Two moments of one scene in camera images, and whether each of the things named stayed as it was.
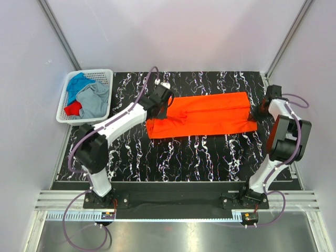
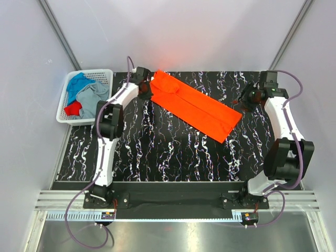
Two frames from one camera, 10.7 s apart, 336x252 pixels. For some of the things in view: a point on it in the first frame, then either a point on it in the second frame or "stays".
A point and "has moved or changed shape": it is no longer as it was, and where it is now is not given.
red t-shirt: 74,108 stays
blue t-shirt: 75,84 stays
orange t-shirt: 200,114 has moved or changed shape
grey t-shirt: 94,98 stays
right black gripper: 255,116 to 245,105
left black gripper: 163,115 to 147,97
